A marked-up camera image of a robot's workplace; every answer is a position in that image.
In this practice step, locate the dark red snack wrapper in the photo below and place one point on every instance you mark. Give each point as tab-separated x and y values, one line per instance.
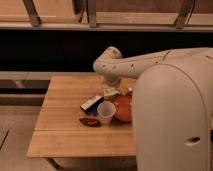
90	122

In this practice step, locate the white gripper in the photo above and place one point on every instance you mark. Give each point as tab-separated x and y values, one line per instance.
112	81

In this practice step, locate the orange ceramic bowl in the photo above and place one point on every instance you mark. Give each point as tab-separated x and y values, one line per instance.
123	108

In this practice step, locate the clear plastic cup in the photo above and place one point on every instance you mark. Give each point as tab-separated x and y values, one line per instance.
106	110

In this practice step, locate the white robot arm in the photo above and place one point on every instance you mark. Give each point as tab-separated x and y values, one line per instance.
172	105

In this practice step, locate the wooden table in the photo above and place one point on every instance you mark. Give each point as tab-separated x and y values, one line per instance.
59	133

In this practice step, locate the white snack box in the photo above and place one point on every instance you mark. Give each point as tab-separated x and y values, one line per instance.
110	93

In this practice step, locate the dark rectangular box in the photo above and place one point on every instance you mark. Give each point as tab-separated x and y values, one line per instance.
91	104

